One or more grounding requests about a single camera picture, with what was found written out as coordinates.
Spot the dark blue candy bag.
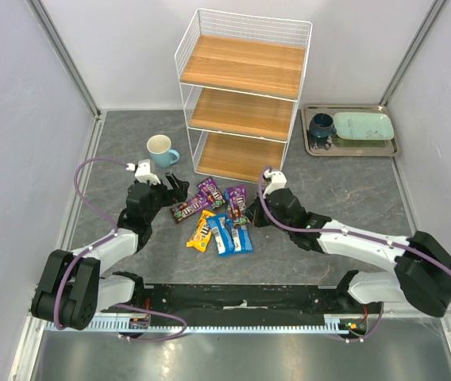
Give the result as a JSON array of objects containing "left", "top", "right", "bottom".
[{"left": 225, "top": 205, "right": 249, "bottom": 228}]

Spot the light blue candy bag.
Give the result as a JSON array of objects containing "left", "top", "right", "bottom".
[
  {"left": 207, "top": 214, "right": 239, "bottom": 256},
  {"left": 229, "top": 225, "right": 254, "bottom": 254}
]

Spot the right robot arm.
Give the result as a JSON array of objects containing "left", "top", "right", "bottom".
[{"left": 246, "top": 188, "right": 451, "bottom": 318}]

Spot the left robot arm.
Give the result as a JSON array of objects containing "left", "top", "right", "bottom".
[{"left": 30, "top": 172, "right": 190, "bottom": 330}]

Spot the brown purple candy bag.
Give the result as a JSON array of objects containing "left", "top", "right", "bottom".
[{"left": 170, "top": 191, "right": 210, "bottom": 224}]

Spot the yellow candy bag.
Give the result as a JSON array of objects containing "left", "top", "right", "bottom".
[{"left": 186, "top": 210, "right": 216, "bottom": 252}]

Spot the light blue mug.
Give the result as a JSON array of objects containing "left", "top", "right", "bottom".
[{"left": 146, "top": 134, "right": 180, "bottom": 168}]

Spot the dark blue cup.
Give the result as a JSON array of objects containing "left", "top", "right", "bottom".
[{"left": 309, "top": 113, "right": 336, "bottom": 138}]

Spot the mint green divided plate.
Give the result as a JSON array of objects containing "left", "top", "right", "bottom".
[{"left": 333, "top": 112, "right": 395, "bottom": 140}]

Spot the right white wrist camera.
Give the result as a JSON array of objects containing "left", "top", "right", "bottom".
[{"left": 261, "top": 167, "right": 287, "bottom": 198}]

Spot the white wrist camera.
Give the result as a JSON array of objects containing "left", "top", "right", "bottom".
[
  {"left": 261, "top": 167, "right": 287, "bottom": 198},
  {"left": 125, "top": 159, "right": 161, "bottom": 186}
]

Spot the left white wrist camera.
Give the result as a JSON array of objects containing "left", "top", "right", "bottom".
[{"left": 125, "top": 159, "right": 161, "bottom": 186}]

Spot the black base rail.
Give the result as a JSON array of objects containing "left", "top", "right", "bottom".
[{"left": 100, "top": 282, "right": 365, "bottom": 327}]

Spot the grey slotted cable duct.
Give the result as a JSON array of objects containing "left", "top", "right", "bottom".
[{"left": 44, "top": 313, "right": 368, "bottom": 333}]

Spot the white wire wooden shelf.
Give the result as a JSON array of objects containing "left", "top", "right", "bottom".
[{"left": 174, "top": 8, "right": 313, "bottom": 182}]

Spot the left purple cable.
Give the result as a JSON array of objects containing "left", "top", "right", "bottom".
[{"left": 52, "top": 157, "right": 189, "bottom": 342}]

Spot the purple cable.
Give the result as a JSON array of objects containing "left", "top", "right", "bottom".
[
  {"left": 52, "top": 157, "right": 189, "bottom": 342},
  {"left": 257, "top": 165, "right": 451, "bottom": 343}
]

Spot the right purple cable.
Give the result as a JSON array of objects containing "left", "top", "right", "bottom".
[{"left": 257, "top": 165, "right": 451, "bottom": 343}]

